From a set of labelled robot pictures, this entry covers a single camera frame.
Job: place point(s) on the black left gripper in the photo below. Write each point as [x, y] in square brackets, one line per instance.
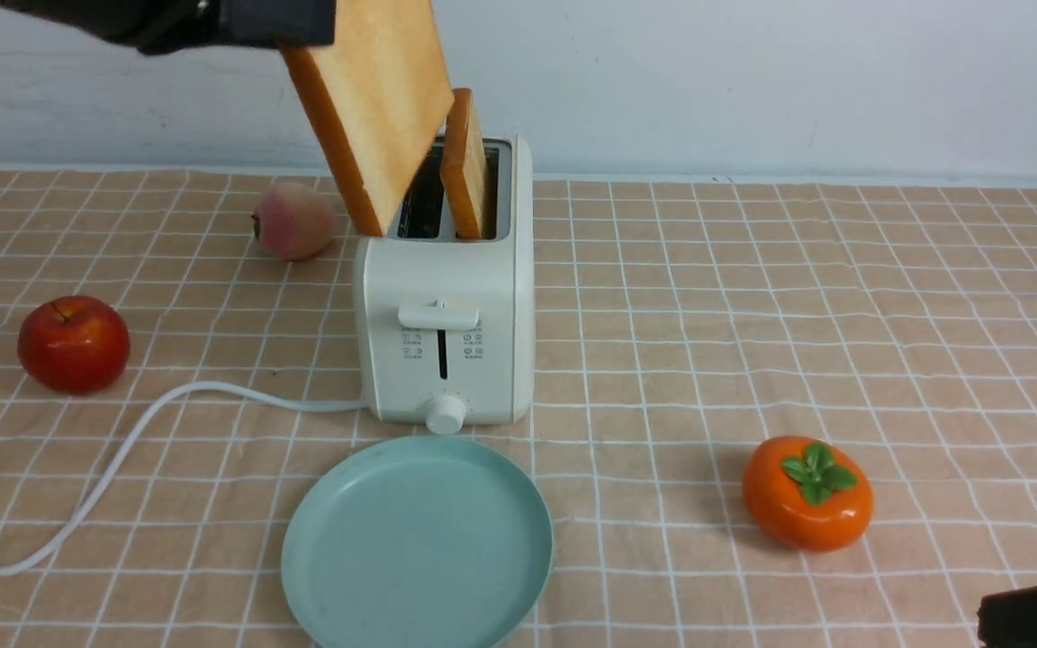
[155, 28]

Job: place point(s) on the toast slice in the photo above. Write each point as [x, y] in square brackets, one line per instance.
[464, 168]
[375, 99]

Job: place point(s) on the pink peach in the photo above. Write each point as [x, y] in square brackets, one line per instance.
[292, 221]

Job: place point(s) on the orange persimmon with leaf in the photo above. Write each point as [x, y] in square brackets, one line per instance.
[807, 494]

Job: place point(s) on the checkered peach tablecloth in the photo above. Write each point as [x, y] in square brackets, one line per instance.
[679, 325]

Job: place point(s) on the red apple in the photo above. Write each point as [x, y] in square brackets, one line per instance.
[74, 345]

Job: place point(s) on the white two-slot toaster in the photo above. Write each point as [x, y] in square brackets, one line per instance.
[446, 326]

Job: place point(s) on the light green round plate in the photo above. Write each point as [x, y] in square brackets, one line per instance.
[421, 541]

